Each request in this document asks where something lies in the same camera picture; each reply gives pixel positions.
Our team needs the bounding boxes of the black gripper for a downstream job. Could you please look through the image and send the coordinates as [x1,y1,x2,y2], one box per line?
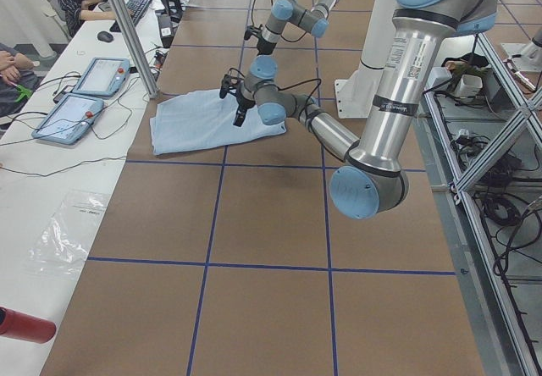
[219,69,254,127]
[244,25,276,55]

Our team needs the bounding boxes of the light blue striped shirt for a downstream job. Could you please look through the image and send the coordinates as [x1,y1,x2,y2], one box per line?
[150,89,286,156]

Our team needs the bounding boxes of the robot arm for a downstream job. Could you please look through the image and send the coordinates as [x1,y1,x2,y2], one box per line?
[219,0,497,219]
[244,0,340,55]

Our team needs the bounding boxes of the black keyboard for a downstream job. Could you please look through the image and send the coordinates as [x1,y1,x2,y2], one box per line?
[126,0,153,26]

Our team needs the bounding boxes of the upper teach pendant tablet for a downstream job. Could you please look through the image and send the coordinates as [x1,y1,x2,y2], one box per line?
[72,58,130,98]

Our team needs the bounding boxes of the teach pendant tablet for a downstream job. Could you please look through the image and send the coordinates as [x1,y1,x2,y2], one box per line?
[31,93,105,146]
[72,58,130,98]

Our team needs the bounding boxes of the black computer mouse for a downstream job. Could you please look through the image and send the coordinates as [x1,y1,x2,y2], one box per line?
[97,30,114,43]

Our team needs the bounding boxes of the lower teach pendant tablet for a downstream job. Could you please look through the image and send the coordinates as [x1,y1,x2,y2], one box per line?
[31,93,105,146]

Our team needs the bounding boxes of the clear plastic bag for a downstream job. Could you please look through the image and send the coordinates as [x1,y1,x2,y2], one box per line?
[25,190,111,279]

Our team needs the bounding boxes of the seated person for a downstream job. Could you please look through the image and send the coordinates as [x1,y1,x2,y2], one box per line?
[1,43,40,117]

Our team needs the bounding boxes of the red cylindrical bottle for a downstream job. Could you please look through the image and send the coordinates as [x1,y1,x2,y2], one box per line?
[1,307,57,344]

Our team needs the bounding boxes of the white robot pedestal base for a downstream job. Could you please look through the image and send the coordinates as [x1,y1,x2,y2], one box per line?
[335,0,396,119]

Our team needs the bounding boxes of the aluminium frame post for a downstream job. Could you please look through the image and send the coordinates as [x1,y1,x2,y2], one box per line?
[108,0,158,99]

